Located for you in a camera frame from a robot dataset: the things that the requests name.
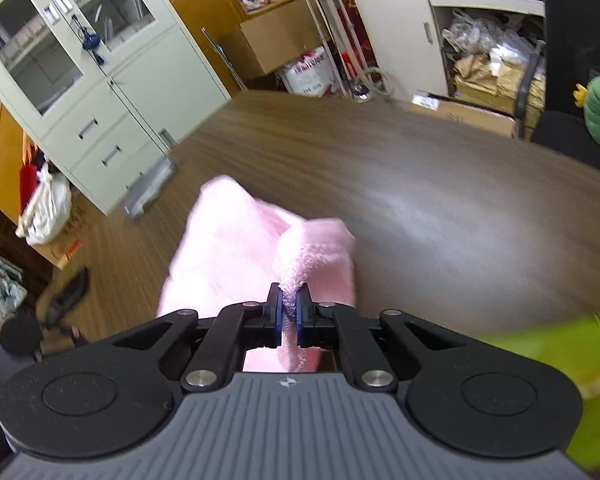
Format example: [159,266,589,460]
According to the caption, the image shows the clear plastic bags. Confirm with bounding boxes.
[442,9,536,68]

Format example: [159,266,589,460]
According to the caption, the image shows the blue key tassel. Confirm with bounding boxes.
[82,30,106,67]

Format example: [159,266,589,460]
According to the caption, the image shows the lime green cloth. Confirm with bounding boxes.
[480,310,600,476]

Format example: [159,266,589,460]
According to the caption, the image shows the grey metal filing cabinet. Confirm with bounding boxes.
[0,0,232,217]

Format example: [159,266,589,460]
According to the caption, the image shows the grey metal panel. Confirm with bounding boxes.
[123,156,178,220]

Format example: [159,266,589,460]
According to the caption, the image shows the white counter cabinet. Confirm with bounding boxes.
[350,0,548,106]

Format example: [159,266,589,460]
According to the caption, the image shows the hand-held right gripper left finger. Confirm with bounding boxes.
[114,283,284,393]

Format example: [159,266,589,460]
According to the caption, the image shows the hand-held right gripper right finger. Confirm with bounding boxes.
[295,283,467,393]

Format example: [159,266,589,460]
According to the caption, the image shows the black chair base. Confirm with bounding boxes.
[0,267,92,361]

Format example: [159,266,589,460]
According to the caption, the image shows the white plastic bag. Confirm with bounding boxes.
[15,162,73,247]

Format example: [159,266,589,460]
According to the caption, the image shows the pink towel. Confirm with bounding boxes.
[157,175,358,374]

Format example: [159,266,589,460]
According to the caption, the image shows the cardboard box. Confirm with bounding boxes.
[410,90,518,139]

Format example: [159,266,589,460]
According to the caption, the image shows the black office chair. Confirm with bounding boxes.
[512,0,600,180]

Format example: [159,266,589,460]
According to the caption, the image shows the white printed sack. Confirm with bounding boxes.
[279,46,342,99]

